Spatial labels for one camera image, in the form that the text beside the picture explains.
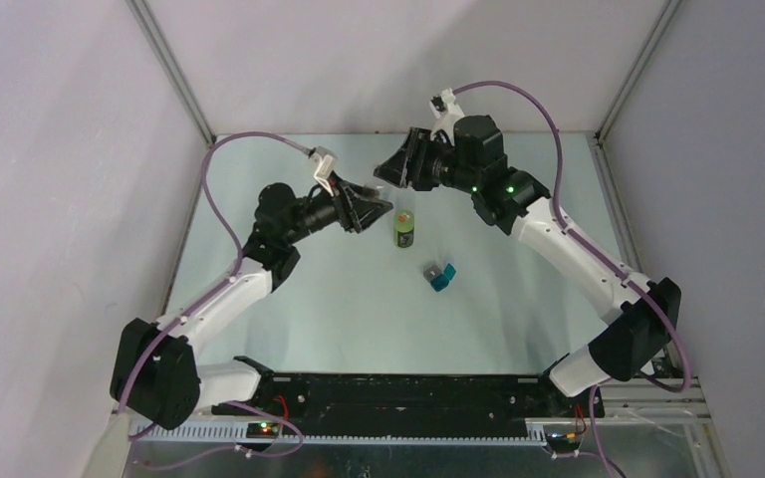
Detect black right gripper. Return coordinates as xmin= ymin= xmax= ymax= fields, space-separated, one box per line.
xmin=375 ymin=126 xmax=480 ymax=194

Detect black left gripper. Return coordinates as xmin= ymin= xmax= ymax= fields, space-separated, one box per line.
xmin=283 ymin=171 xmax=391 ymax=245

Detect clear pill bottle gold lid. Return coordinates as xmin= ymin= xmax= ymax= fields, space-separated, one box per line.
xmin=364 ymin=184 xmax=393 ymax=208

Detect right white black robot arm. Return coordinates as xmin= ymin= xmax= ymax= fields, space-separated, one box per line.
xmin=374 ymin=116 xmax=681 ymax=416

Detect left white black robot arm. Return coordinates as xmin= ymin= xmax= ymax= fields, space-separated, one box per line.
xmin=110 ymin=174 xmax=393 ymax=430

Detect green lidded black jar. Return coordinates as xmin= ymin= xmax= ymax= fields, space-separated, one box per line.
xmin=393 ymin=209 xmax=414 ymax=249

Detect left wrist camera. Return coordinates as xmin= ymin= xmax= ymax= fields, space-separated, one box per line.
xmin=308 ymin=146 xmax=337 ymax=196

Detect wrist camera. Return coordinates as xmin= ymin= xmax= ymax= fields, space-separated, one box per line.
xmin=308 ymin=146 xmax=337 ymax=196
xmin=430 ymin=88 xmax=465 ymax=144

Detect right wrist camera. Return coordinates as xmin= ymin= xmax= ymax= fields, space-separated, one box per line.
xmin=430 ymin=88 xmax=465 ymax=144

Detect aluminium frame post right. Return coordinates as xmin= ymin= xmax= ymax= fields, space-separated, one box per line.
xmin=595 ymin=0 xmax=683 ymax=146

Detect aluminium frame post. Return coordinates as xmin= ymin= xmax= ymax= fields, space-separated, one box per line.
xmin=126 ymin=0 xmax=216 ymax=147
xmin=595 ymin=0 xmax=683 ymax=146

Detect aluminium frame post left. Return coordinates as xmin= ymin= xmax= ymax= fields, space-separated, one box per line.
xmin=126 ymin=0 xmax=216 ymax=147

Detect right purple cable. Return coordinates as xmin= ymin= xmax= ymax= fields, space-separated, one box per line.
xmin=453 ymin=80 xmax=695 ymax=478

